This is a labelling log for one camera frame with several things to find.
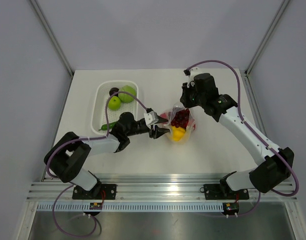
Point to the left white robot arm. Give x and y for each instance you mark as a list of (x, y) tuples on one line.
[(67, 157)]

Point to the white perforated plastic basket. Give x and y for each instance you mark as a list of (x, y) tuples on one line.
[(98, 118)]

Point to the green apple toy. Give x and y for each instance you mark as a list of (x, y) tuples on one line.
[(114, 104)]

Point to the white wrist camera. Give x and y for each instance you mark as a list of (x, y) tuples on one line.
[(150, 117), (191, 73)]

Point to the clear zip top bag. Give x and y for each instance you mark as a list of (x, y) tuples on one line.
[(177, 107)]

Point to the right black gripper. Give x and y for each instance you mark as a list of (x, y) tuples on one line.
[(184, 98)]

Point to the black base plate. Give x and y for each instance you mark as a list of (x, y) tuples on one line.
[(214, 192), (99, 192)]

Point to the left small circuit board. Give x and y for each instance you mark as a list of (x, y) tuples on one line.
[(96, 206)]

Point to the green chili pepper toy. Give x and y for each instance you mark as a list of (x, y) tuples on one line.
[(107, 126)]

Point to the dark red grape bunch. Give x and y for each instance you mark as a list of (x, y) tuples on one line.
[(181, 118)]

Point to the white slotted cable duct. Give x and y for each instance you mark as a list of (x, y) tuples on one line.
[(196, 207)]

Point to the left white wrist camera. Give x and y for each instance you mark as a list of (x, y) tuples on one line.
[(150, 117)]

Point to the left aluminium frame post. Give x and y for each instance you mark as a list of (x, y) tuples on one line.
[(51, 36)]

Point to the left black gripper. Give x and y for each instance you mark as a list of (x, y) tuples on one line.
[(157, 132)]

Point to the small circuit board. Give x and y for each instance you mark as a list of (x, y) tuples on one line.
[(231, 208), (96, 206)]

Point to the aluminium mounting rail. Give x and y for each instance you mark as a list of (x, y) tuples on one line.
[(134, 187)]

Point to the aluminium frame post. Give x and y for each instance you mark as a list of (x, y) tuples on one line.
[(51, 36), (268, 35)]

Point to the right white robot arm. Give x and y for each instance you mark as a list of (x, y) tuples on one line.
[(273, 163)]

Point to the yellow bell pepper toy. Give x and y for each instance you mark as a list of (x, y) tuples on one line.
[(178, 133)]

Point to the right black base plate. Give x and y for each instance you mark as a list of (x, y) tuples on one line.
[(214, 192)]

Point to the right small circuit board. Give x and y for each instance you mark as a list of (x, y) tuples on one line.
[(231, 208)]

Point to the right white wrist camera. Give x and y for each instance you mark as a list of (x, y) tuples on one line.
[(191, 73)]

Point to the right aluminium frame post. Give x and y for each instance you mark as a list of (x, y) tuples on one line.
[(268, 35)]

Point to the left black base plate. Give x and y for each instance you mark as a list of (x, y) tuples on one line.
[(99, 192)]

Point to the red dragon fruit toy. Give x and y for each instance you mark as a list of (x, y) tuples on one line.
[(167, 115)]

